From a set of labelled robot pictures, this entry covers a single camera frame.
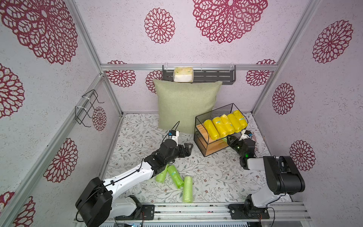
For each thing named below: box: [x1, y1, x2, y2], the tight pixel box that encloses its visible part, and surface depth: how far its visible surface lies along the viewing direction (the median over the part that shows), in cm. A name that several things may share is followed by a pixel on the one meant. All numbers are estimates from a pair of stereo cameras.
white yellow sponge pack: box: [172, 66, 194, 83], surface depth 92 cm
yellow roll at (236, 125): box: [227, 113, 242, 133], surface depth 89 cm
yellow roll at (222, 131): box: [212, 116, 229, 138], surface depth 87 cm
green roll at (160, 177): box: [155, 164, 169, 184], surface depth 85 cm
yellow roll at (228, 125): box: [220, 113, 235, 135], surface depth 88 cm
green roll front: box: [182, 175, 194, 204], surface depth 81 cm
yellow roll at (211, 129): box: [203, 119, 220, 141], surface depth 87 cm
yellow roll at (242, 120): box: [233, 110, 248, 131], surface depth 90 cm
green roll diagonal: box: [166, 164, 185, 190], surface depth 83 cm
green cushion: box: [153, 79, 223, 135], surface depth 88 cm
